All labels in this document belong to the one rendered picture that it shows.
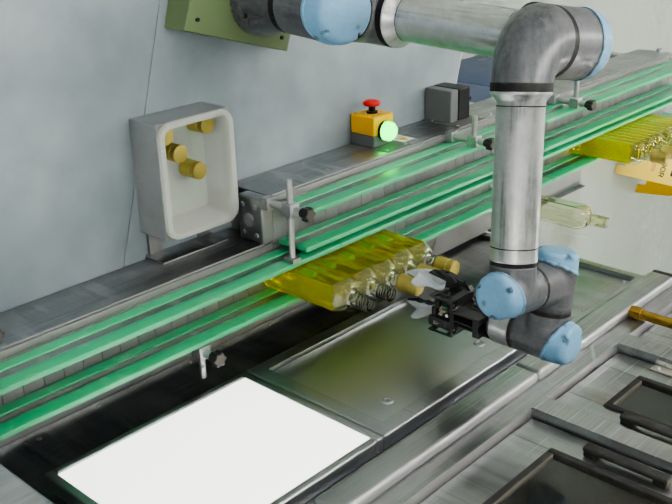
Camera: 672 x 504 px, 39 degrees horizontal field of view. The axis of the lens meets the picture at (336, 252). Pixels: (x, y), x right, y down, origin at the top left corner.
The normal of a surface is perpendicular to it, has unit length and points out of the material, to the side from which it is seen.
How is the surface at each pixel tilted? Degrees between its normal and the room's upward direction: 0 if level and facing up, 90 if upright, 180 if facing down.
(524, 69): 56
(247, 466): 90
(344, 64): 0
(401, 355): 90
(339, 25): 9
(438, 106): 90
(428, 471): 90
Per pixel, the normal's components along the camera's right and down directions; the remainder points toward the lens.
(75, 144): 0.74, 0.24
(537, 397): -0.03, -0.92
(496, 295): -0.68, 0.12
